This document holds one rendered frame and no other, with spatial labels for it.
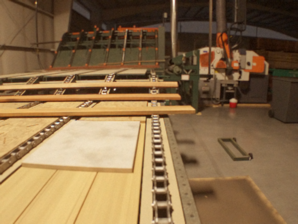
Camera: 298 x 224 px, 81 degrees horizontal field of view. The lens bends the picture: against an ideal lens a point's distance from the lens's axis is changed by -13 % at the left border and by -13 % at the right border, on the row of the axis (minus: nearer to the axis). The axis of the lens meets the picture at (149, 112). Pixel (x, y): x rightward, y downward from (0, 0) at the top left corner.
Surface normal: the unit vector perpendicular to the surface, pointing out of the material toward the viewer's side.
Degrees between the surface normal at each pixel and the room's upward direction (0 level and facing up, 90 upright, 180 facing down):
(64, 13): 90
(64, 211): 0
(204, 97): 90
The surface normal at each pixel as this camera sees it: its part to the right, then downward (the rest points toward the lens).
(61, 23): -0.01, 0.24
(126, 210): 0.00, -0.97
